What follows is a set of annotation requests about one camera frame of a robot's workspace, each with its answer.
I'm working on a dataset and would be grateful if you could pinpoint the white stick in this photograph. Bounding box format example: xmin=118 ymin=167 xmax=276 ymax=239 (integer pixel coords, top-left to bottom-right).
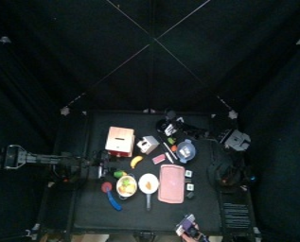
xmin=162 ymin=142 xmax=175 ymax=164

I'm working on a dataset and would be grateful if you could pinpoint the white toy toaster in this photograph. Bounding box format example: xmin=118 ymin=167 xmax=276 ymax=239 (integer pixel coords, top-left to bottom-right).
xmin=135 ymin=135 xmax=161 ymax=155

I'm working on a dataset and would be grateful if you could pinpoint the pink rectangular block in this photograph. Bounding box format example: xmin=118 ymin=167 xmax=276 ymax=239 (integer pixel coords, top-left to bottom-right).
xmin=150 ymin=153 xmax=167 ymax=165

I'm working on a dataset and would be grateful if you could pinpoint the black label plate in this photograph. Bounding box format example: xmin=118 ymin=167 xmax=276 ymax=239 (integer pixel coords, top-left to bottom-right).
xmin=221 ymin=202 xmax=250 ymax=227

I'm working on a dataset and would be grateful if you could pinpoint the white toy frying pan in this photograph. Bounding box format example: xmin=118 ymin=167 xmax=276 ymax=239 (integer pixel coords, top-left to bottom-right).
xmin=137 ymin=172 xmax=161 ymax=212

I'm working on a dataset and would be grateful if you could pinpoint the green toy vegetable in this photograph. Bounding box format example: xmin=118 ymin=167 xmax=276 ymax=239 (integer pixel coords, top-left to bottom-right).
xmin=113 ymin=169 xmax=127 ymax=179

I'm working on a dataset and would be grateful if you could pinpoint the red and blue toy spoon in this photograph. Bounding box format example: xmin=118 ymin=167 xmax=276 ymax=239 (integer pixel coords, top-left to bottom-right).
xmin=101 ymin=181 xmax=123 ymax=212

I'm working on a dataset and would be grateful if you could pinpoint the pink plastic tray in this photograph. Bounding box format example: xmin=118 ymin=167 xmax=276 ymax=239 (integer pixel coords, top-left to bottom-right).
xmin=157 ymin=164 xmax=186 ymax=204

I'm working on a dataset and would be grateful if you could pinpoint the person's hand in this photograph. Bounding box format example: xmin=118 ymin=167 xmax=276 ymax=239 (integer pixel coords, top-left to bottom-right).
xmin=181 ymin=222 xmax=208 ymax=242

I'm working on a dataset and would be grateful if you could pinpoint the orange and white box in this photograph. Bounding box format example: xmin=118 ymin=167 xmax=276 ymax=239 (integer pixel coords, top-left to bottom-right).
xmin=105 ymin=126 xmax=135 ymax=158

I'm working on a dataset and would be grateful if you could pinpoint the yellow toy banana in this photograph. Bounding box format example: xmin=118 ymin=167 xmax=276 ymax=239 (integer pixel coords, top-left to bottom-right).
xmin=129 ymin=155 xmax=145 ymax=169

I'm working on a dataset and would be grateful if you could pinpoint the white bowl with toy food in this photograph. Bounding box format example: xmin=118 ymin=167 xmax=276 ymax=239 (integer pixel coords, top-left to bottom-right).
xmin=115 ymin=173 xmax=139 ymax=200

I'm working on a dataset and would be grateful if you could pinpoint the blue toy pot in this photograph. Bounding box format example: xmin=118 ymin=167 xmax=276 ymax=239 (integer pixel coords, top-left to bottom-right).
xmin=174 ymin=139 xmax=197 ymax=164

